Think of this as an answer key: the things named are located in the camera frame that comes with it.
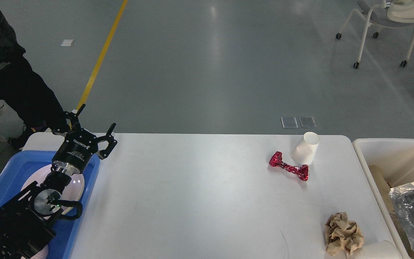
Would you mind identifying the floor socket plates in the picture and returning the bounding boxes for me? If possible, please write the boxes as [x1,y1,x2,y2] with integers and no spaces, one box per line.
[281,116,317,129]

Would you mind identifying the red foil wrapper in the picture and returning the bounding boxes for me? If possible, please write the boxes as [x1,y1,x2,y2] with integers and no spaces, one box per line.
[269,151,309,182]

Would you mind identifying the white paper cup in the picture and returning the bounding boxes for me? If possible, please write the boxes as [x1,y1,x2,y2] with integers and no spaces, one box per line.
[290,132,320,165]

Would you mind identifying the brown paper ball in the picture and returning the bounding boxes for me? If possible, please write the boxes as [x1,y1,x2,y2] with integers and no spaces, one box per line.
[324,213,364,256]

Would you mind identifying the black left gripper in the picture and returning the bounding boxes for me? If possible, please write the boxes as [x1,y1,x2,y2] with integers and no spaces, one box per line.
[52,104,117,174]

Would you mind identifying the pink plate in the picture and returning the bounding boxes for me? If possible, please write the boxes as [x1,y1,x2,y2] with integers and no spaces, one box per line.
[21,164,85,219]

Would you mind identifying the white chair on wheels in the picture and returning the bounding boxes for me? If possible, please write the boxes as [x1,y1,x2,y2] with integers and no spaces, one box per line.
[335,0,414,69]

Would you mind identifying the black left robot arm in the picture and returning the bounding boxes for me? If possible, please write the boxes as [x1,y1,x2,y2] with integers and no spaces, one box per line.
[0,104,117,259]

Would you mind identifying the white paper roll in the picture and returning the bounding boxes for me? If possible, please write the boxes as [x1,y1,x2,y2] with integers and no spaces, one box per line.
[346,241,401,259]

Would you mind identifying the blue plastic tray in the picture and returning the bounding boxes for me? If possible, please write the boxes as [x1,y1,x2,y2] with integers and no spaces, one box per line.
[0,150,100,259]

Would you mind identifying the white floor label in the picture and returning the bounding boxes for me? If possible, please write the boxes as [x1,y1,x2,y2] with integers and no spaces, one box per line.
[60,39,74,46]

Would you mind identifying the person in black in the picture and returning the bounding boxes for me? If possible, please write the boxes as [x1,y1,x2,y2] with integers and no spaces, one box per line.
[0,10,70,149]

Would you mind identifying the beige waste bin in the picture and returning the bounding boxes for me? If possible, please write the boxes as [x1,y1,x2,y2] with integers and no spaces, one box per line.
[352,138,414,259]

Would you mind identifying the brown paper bag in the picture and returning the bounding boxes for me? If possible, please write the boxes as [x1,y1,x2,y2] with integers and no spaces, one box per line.
[369,165,414,259]

